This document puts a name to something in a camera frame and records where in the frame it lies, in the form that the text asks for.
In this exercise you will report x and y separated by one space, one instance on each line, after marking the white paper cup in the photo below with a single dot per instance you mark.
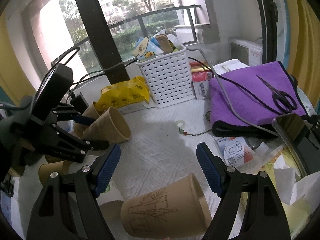
110 202

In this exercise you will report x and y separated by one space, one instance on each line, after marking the yellow curtain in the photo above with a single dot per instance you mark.
304 47
14 82

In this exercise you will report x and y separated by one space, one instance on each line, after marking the white perforated basket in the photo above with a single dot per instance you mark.
169 78

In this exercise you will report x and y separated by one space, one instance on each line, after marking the black scissors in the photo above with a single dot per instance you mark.
282 100

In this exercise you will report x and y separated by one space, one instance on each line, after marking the brown paper cup front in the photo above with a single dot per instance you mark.
45 170

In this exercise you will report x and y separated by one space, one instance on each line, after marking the purple towel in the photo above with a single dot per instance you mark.
242 104

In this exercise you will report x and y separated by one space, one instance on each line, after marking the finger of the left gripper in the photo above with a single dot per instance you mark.
75 152
63 113

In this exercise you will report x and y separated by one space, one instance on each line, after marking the air conditioner unit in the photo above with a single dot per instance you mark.
247 52

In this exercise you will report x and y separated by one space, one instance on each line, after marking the yellow tissue pack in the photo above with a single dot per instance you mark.
299 195

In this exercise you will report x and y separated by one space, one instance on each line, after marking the red white card packet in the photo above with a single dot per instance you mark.
235 151

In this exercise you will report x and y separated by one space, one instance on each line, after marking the yellow curtain left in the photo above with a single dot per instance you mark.
14 82

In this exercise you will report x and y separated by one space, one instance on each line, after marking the black power adapter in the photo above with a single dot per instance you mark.
79 104

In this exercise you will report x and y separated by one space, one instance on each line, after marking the red white box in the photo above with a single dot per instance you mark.
201 75

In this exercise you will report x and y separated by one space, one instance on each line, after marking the brown paper cup back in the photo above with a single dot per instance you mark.
83 121

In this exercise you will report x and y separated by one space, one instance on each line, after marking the brown paper cup bamboo print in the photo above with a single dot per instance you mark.
176 211

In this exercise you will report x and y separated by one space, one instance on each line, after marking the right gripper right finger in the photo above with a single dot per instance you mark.
264 216

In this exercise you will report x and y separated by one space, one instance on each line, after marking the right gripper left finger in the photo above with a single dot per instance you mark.
51 216

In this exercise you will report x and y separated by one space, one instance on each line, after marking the brown paper cup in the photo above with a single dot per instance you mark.
110 126
83 121
45 170

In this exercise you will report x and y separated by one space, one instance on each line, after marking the yellow curtain right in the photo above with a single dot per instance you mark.
304 47

